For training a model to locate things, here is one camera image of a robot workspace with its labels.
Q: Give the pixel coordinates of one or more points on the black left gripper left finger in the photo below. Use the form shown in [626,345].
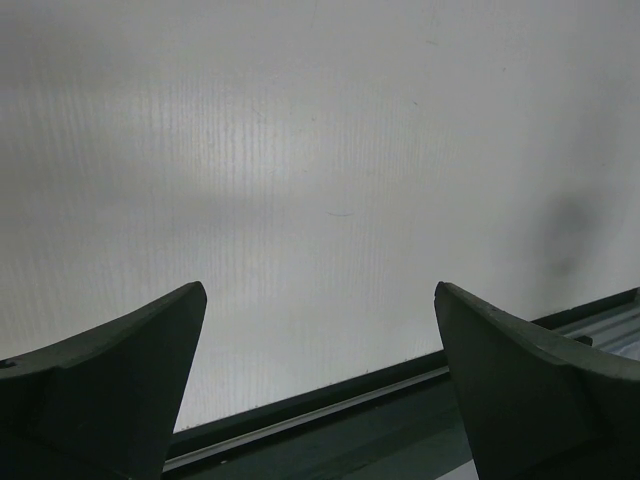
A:
[102,404]

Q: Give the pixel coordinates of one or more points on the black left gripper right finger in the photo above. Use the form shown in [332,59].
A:
[535,404]

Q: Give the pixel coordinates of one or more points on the aluminium front rail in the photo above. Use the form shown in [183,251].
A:
[614,331]

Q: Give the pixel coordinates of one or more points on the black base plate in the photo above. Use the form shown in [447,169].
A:
[400,423]

